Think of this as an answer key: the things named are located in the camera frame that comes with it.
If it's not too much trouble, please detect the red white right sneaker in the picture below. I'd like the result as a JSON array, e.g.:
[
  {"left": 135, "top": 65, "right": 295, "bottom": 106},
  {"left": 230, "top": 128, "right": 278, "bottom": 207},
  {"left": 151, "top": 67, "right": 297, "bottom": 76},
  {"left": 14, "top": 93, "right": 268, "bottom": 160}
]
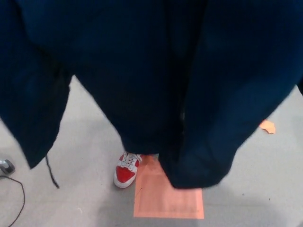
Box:
[{"left": 113, "top": 152, "right": 143, "bottom": 189}]

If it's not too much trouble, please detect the orange paper scrap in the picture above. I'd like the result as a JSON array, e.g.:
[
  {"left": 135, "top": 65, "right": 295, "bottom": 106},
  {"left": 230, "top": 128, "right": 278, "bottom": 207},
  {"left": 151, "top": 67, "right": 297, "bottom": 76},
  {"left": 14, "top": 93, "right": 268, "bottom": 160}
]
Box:
[{"left": 259, "top": 120, "right": 276, "bottom": 135}]

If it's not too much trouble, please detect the orange floor mat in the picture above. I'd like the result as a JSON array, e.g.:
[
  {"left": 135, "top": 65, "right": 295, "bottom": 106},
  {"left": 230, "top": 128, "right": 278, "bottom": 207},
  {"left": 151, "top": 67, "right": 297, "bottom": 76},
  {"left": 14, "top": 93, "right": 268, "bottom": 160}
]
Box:
[{"left": 133, "top": 155, "right": 205, "bottom": 219}]

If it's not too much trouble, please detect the black floor cable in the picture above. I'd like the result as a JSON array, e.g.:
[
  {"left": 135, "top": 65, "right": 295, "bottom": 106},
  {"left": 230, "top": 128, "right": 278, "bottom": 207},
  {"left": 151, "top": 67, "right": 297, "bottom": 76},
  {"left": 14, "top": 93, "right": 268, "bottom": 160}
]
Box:
[{"left": 0, "top": 176, "right": 26, "bottom": 227}]

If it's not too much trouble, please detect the grey floor device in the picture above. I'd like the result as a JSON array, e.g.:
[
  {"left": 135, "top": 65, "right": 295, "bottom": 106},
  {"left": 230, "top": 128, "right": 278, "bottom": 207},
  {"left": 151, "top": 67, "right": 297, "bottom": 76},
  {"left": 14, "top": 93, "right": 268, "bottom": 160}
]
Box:
[{"left": 0, "top": 158, "right": 15, "bottom": 177}]

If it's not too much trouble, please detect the dark teal coat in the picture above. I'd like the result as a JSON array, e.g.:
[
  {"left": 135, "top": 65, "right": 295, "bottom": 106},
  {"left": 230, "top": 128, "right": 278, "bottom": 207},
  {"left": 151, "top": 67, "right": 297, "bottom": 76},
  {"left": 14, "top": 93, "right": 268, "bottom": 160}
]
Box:
[{"left": 0, "top": 0, "right": 303, "bottom": 190}]

